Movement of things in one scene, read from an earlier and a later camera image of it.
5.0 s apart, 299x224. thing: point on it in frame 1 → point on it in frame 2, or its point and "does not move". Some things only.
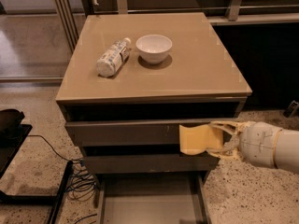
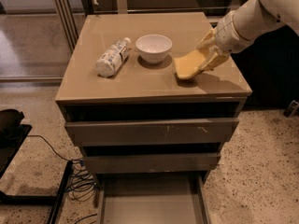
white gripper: (258, 144) → (230, 34)
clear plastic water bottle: (113, 58) does not move
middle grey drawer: (148, 162) does not move
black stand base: (13, 131) does not move
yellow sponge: (197, 140) → (187, 65)
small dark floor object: (291, 109) does not move
